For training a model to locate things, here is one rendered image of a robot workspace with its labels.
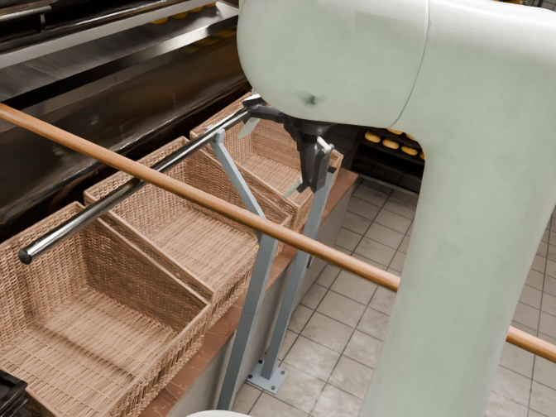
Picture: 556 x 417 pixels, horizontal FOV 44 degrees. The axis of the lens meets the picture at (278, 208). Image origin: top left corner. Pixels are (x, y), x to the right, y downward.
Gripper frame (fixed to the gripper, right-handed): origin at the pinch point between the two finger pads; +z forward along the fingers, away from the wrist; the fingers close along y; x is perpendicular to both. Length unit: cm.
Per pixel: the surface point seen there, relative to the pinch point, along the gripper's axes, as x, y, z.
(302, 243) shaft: 4.1, 15.0, 14.0
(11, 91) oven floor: -10, -59, 53
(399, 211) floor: 208, 29, 218
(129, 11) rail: 15, -53, 28
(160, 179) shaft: -5.9, -14.0, 26.5
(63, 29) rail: -6, -49, 18
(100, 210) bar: -20.8, -14.5, 25.7
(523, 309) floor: 187, 107, 167
